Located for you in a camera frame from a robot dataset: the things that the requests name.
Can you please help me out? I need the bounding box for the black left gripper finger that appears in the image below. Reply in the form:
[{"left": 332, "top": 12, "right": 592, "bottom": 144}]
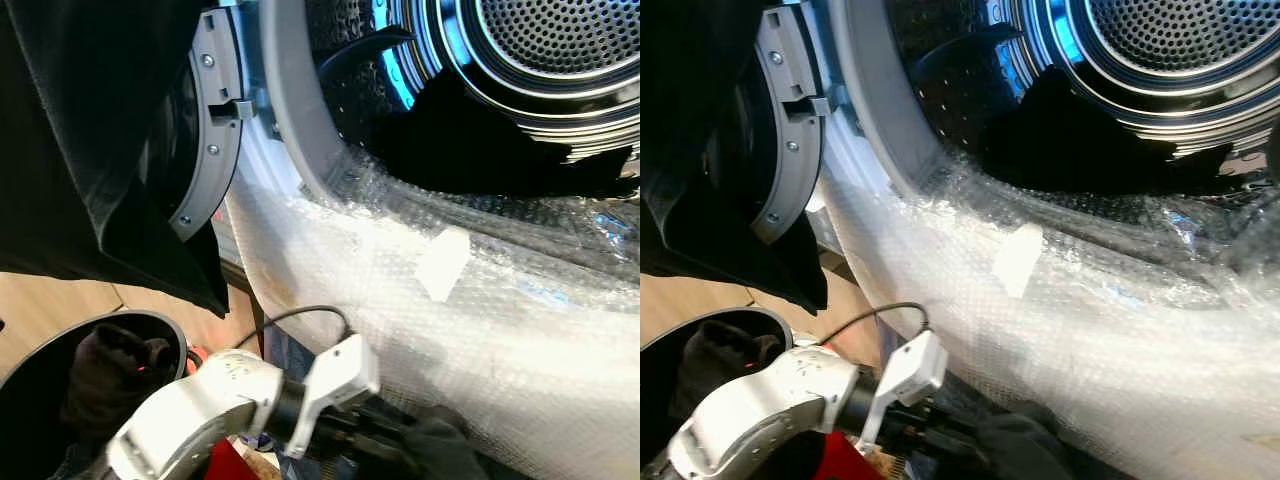
[
  {"left": 975, "top": 398, "right": 1046, "bottom": 441},
  {"left": 405, "top": 432, "right": 493, "bottom": 480},
  {"left": 982, "top": 428, "right": 1077, "bottom": 480},
  {"left": 400, "top": 403, "right": 469, "bottom": 447}
]

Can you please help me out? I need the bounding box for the red object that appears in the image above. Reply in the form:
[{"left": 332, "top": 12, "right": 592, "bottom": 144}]
[
  {"left": 815, "top": 430, "right": 883, "bottom": 480},
  {"left": 203, "top": 438, "right": 263, "bottom": 480}
]

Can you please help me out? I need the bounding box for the clear bubble wrap sheet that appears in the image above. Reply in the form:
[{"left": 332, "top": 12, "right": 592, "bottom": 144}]
[
  {"left": 820, "top": 155, "right": 1280, "bottom": 480},
  {"left": 225, "top": 160, "right": 641, "bottom": 480}
]

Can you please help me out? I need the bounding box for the white tape piece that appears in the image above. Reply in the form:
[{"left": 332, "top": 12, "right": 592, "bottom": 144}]
[
  {"left": 992, "top": 221, "right": 1047, "bottom": 299},
  {"left": 415, "top": 226, "right": 472, "bottom": 303}
]

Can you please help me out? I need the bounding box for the black round laundry basket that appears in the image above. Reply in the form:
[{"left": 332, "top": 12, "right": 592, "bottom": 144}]
[
  {"left": 0, "top": 310, "right": 191, "bottom": 480},
  {"left": 640, "top": 305, "right": 797, "bottom": 473}
]

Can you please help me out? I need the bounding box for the dark clothing in basket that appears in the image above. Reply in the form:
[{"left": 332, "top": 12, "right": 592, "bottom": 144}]
[
  {"left": 60, "top": 324, "right": 179, "bottom": 447},
  {"left": 690, "top": 320, "right": 787, "bottom": 421}
]

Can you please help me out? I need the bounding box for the white front-load washer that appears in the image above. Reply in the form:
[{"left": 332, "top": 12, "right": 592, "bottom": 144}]
[
  {"left": 205, "top": 0, "right": 641, "bottom": 480},
  {"left": 805, "top": 0, "right": 1280, "bottom": 480}
]

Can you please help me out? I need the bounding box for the black clothing in drum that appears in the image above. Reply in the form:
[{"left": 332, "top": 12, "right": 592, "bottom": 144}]
[
  {"left": 368, "top": 68, "right": 639, "bottom": 199},
  {"left": 975, "top": 66, "right": 1246, "bottom": 197}
]

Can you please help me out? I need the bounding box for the grey rubber door gasket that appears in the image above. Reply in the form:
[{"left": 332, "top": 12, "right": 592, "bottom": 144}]
[
  {"left": 828, "top": 0, "right": 986, "bottom": 201},
  {"left": 258, "top": 0, "right": 401, "bottom": 209}
]

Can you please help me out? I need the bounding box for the grey washer door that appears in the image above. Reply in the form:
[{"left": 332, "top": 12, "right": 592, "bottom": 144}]
[
  {"left": 140, "top": 5, "right": 257, "bottom": 243},
  {"left": 735, "top": 5, "right": 833, "bottom": 247}
]

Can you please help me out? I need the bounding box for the perforated steel washer drum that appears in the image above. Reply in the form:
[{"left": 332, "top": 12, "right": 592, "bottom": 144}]
[
  {"left": 305, "top": 0, "right": 641, "bottom": 171},
  {"left": 890, "top": 0, "right": 1280, "bottom": 171}
]

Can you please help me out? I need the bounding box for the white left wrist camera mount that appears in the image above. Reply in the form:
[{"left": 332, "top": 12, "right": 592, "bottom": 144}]
[
  {"left": 857, "top": 329, "right": 949, "bottom": 453},
  {"left": 285, "top": 334, "right": 382, "bottom": 461}
]

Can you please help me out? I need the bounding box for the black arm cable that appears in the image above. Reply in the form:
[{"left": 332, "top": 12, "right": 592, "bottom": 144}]
[
  {"left": 814, "top": 301, "right": 932, "bottom": 347},
  {"left": 234, "top": 304, "right": 354, "bottom": 352}
]

